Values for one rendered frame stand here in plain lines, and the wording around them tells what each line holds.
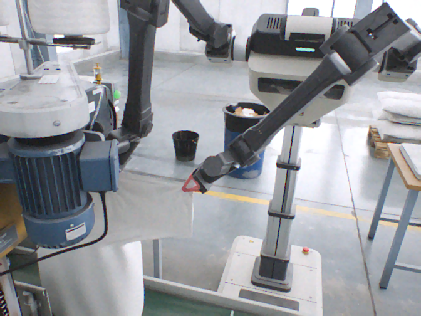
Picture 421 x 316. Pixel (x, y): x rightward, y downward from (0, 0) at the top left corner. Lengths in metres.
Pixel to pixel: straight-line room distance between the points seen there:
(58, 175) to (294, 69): 0.84
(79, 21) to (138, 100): 0.28
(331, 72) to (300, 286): 1.38
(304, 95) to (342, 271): 1.87
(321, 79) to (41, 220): 0.68
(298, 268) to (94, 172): 1.53
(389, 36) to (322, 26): 0.35
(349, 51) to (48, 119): 0.60
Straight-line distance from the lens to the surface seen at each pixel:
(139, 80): 0.94
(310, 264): 2.14
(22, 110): 0.72
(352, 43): 0.80
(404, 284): 2.66
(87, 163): 0.77
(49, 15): 0.82
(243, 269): 2.02
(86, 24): 0.82
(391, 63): 1.28
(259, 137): 0.93
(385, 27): 0.81
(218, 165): 0.93
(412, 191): 2.19
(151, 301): 1.69
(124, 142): 1.05
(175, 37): 9.55
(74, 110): 0.73
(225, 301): 1.67
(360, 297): 2.45
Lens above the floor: 1.62
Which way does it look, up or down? 25 degrees down
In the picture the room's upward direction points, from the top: 2 degrees clockwise
